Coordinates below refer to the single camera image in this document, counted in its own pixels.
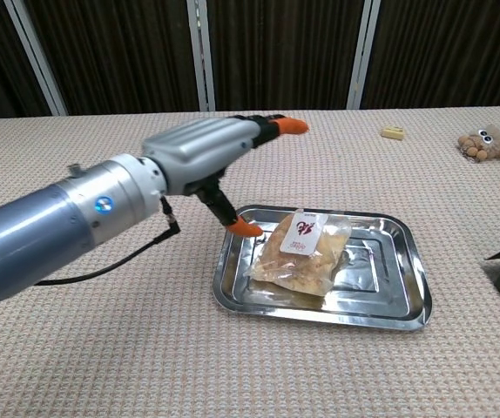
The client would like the clear plastic snack bag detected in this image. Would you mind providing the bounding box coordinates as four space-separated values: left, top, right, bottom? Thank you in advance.
244 208 353 298

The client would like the snack bag with googly eyes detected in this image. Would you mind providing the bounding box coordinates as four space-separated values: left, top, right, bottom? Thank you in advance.
457 124 500 164

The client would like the beige woven tablecloth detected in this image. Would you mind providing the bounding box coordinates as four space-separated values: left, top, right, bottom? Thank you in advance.
0 104 500 418

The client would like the shiny metal tray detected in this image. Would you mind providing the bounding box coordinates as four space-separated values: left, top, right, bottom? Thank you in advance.
211 205 433 333

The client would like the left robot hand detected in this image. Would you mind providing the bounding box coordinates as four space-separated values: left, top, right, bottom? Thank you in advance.
140 113 310 239

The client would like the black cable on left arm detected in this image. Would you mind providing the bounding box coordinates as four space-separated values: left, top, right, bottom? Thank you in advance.
35 196 182 287

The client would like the white aluminium frame post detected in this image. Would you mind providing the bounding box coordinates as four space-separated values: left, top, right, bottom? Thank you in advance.
186 0 217 112
346 0 382 110
3 0 69 117

